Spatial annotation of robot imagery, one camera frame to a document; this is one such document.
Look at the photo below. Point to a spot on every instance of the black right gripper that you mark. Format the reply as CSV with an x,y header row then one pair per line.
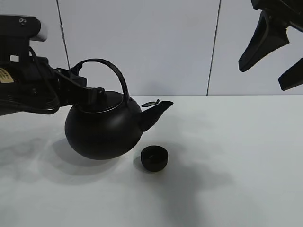
x,y
270,35

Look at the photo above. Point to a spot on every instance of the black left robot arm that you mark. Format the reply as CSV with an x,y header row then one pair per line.
x,y
28,82

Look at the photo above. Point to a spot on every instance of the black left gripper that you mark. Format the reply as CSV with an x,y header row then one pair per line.
x,y
27,81

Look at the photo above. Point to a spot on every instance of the small black teacup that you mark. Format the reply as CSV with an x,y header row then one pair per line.
x,y
154,158

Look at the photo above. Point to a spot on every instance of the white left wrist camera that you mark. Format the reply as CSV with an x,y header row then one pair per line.
x,y
42,34

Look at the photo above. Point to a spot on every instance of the black round teapot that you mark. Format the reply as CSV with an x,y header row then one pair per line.
x,y
112,123

